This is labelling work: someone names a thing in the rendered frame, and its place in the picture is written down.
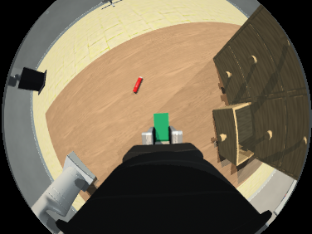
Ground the small wooden chest of drawers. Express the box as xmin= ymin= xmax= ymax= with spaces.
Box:
xmin=213 ymin=5 xmax=307 ymax=181

